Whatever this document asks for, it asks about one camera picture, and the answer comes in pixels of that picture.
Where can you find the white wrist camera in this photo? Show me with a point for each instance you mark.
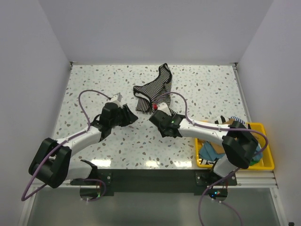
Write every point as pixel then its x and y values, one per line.
pixel 116 98
pixel 162 107

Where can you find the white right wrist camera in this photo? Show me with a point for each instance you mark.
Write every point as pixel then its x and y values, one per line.
pixel 162 107

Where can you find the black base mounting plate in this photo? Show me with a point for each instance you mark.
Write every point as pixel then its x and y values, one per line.
pixel 111 181

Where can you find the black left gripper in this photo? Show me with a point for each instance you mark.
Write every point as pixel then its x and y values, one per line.
pixel 129 117

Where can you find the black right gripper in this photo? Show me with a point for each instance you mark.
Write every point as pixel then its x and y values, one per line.
pixel 162 132

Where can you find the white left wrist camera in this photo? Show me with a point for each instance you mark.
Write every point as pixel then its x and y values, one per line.
pixel 116 98

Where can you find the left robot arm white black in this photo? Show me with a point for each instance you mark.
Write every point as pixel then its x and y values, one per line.
pixel 51 163

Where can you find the blue tank top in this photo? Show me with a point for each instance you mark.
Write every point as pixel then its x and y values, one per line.
pixel 208 153

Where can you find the green tank top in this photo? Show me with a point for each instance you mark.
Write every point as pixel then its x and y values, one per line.
pixel 254 161

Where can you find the tan tank top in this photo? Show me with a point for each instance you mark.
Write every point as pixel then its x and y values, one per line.
pixel 218 148

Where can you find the black white striped tank top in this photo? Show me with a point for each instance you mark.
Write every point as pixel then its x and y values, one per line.
pixel 150 94

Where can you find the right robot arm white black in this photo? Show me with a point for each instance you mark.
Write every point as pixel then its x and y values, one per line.
pixel 237 142

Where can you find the navy white striped tank top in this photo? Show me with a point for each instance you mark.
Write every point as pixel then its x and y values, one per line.
pixel 227 120

